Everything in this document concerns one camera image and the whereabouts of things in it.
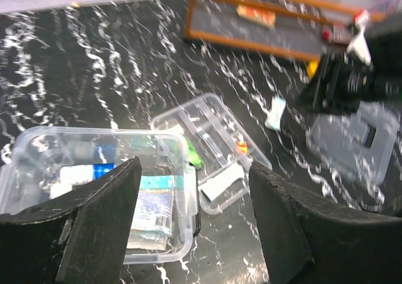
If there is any clear medicine kit box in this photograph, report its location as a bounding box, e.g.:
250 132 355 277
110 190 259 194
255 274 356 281
1 126 200 265

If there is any teal topped packet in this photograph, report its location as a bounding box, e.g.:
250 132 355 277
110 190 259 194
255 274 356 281
127 175 184 251

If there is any orange box on lower shelf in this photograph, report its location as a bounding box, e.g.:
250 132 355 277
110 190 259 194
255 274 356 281
236 5 276 28

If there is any red round balm tin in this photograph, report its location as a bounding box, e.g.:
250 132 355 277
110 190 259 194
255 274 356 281
237 141 249 154

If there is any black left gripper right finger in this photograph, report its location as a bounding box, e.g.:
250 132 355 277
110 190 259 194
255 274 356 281
249 162 401 283

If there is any blue white bandage roll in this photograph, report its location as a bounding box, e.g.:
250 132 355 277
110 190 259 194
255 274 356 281
50 163 116 199

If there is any clear compartment organizer tray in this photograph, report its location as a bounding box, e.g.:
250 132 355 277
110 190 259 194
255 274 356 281
150 93 271 215

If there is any orange wooden shelf rack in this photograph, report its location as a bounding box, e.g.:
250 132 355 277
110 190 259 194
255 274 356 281
184 0 398 62

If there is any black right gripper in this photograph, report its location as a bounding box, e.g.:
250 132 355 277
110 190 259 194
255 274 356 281
293 51 377 113

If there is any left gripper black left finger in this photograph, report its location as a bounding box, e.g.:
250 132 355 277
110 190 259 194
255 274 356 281
1 158 142 283

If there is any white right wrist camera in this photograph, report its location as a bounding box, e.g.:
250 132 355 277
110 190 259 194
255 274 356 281
344 9 371 67

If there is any orange yellow tape roll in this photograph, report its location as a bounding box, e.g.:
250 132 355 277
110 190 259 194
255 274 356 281
306 61 319 79

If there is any teal white plaster packet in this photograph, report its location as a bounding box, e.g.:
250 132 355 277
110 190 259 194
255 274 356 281
200 163 244 201

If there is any clear kit box lid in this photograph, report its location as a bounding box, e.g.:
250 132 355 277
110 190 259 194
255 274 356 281
306 102 399 187

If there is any green wind oil box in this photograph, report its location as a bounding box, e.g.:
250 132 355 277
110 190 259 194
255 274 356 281
186 139 204 170

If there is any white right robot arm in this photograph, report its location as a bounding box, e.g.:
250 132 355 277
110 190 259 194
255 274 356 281
294 12 401 115

